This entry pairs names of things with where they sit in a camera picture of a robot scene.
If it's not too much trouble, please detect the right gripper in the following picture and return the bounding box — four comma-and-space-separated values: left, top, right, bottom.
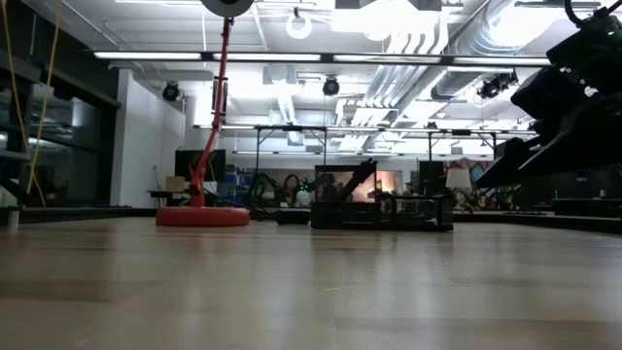
474, 4, 622, 189

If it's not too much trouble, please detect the black mesh desk organizer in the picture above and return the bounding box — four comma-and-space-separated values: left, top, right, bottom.
310, 163, 456, 232

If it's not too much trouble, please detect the white-shade table lamp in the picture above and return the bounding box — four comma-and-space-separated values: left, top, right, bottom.
445, 167, 472, 208

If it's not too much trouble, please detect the black bar with light strips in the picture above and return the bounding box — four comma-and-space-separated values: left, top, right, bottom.
91, 50, 553, 68

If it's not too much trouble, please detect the person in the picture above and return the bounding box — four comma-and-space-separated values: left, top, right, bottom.
283, 173, 316, 208

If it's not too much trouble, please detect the red desk lamp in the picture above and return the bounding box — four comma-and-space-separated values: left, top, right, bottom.
155, 0, 256, 228

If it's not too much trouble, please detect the black monitor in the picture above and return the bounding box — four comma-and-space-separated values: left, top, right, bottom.
174, 149, 227, 184

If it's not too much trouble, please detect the colourful geometric wall art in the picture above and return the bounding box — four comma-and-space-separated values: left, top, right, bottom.
444, 157, 511, 203

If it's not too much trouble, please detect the black ceiling camera cluster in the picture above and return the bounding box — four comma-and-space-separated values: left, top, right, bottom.
477, 70, 519, 100

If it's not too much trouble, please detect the black lamp cable with switch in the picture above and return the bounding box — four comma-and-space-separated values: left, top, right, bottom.
213, 189, 312, 226

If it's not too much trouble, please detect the white ring light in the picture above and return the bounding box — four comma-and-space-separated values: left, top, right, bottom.
285, 12, 313, 40

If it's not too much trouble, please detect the yellow hanging cable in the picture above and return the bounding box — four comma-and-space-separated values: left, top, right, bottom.
0, 0, 62, 210

